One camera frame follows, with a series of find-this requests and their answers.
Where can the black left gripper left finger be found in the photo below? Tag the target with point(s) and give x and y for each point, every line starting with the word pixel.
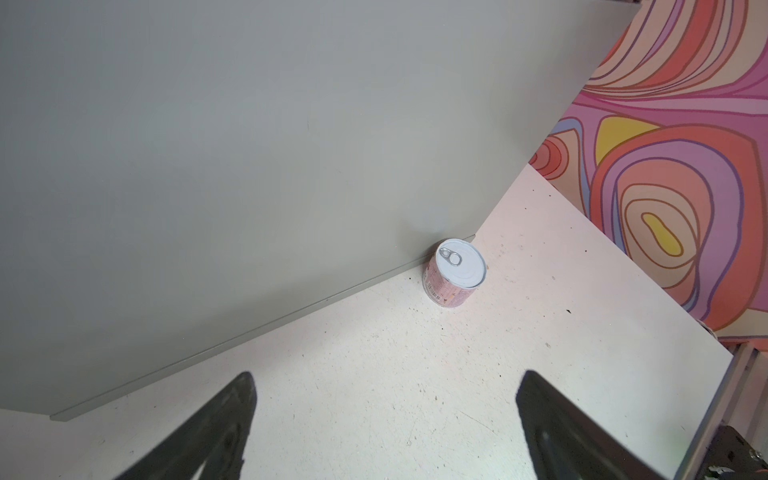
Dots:
pixel 208 445

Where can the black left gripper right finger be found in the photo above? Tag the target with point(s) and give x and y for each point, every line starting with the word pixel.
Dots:
pixel 565 443

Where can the pink can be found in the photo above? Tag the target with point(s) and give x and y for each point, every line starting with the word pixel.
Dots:
pixel 453 273

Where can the grey metal cabinet box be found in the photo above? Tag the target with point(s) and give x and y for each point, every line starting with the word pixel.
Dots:
pixel 181 176

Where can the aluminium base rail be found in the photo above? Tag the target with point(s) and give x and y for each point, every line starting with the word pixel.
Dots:
pixel 731 441

